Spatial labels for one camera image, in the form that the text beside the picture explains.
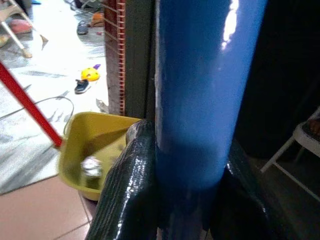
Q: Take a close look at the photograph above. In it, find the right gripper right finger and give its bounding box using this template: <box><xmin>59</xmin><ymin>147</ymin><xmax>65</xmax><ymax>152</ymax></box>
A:
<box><xmin>209</xmin><ymin>143</ymin><xmax>278</xmax><ymax>240</ymax></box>

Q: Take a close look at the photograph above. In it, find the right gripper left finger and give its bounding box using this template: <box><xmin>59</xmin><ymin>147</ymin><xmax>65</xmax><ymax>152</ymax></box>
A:
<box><xmin>86</xmin><ymin>119</ymin><xmax>161</xmax><ymax>240</ymax></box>

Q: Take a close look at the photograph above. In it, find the olive dustpan with red handle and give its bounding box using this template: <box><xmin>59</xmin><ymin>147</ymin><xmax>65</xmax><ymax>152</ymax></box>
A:
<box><xmin>0</xmin><ymin>61</ymin><xmax>144</xmax><ymax>202</ymax></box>

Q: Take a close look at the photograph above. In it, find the blue handled green broom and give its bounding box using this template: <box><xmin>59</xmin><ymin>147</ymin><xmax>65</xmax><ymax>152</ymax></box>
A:
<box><xmin>154</xmin><ymin>0</ymin><xmax>269</xmax><ymax>232</ymax></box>

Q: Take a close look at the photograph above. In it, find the crumpled white paper ball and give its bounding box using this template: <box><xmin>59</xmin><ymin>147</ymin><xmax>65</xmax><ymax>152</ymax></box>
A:
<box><xmin>80</xmin><ymin>155</ymin><xmax>105</xmax><ymax>188</ymax></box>

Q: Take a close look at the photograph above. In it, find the white folding chair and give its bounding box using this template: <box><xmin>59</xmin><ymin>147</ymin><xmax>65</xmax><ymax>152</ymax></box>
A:
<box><xmin>259</xmin><ymin>106</ymin><xmax>320</xmax><ymax>204</ymax></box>

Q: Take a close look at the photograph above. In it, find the dark sneaker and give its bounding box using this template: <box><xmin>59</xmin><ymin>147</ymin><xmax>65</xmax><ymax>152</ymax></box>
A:
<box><xmin>74</xmin><ymin>78</ymin><xmax>92</xmax><ymax>95</ymax></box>

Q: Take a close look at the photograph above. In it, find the yellow toy ball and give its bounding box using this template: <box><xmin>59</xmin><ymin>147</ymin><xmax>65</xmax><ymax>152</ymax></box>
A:
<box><xmin>80</xmin><ymin>66</ymin><xmax>101</xmax><ymax>82</ymax></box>

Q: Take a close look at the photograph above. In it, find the red tile door trim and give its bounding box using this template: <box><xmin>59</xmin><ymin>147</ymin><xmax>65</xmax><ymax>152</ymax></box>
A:
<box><xmin>103</xmin><ymin>0</ymin><xmax>127</xmax><ymax>116</ymax></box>

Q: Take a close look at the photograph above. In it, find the grey sandal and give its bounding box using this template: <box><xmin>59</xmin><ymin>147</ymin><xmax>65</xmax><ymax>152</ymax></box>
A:
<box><xmin>76</xmin><ymin>20</ymin><xmax>90</xmax><ymax>36</ymax></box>

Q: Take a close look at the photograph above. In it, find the orange brown cloth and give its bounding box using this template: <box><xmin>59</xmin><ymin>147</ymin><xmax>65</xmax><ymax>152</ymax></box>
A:
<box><xmin>89</xmin><ymin>11</ymin><xmax>105</xmax><ymax>28</ymax></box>

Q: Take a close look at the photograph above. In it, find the white plastic chair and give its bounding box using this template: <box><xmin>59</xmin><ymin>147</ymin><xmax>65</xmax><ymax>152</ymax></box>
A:
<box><xmin>0</xmin><ymin>0</ymin><xmax>33</xmax><ymax>59</ymax></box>

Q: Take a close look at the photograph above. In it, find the pink cushion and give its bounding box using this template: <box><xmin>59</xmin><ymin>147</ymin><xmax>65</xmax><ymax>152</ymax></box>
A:
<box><xmin>9</xmin><ymin>18</ymin><xmax>34</xmax><ymax>35</ymax></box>

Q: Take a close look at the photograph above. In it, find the dark door frame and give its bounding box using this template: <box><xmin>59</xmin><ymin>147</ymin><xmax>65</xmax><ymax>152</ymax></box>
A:
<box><xmin>124</xmin><ymin>0</ymin><xmax>157</xmax><ymax>121</ymax></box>

